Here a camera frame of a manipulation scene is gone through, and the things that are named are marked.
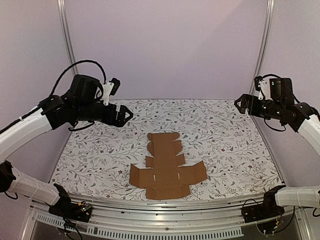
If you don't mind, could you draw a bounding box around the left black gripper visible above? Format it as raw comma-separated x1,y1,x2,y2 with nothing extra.
74,99,134,127

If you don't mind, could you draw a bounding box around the brown cardboard box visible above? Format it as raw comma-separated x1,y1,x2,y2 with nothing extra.
129,132,208,200

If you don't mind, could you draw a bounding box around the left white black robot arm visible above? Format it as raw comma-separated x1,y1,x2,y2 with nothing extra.
0,74,133,217

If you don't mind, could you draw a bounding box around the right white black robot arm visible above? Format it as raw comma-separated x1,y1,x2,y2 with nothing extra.
234,74,320,218

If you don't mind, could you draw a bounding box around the floral patterned table mat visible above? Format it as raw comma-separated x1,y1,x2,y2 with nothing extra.
50,99,283,201

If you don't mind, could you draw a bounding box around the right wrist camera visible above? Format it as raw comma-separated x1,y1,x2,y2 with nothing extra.
254,76,270,100

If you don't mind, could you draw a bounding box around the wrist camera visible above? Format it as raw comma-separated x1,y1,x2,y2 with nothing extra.
254,76,270,100
101,78,121,106

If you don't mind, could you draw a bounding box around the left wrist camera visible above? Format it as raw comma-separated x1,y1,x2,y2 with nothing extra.
101,78,121,106

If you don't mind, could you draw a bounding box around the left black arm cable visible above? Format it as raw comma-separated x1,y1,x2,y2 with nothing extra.
48,59,106,100

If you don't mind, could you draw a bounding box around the right aluminium frame post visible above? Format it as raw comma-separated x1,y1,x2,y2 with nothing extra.
249,0,275,95

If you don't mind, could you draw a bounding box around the aluminium frame post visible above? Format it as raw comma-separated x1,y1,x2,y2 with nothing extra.
249,0,275,95
56,0,76,64

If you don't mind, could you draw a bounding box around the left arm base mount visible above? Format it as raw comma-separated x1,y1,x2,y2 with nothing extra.
48,199,93,223

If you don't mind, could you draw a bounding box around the aluminium front rail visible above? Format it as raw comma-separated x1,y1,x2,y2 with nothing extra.
20,194,313,240

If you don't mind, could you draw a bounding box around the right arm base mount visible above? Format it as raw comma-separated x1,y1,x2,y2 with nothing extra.
241,198,285,235

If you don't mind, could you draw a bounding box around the left aluminium frame post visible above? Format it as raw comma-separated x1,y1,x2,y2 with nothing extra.
56,0,76,64

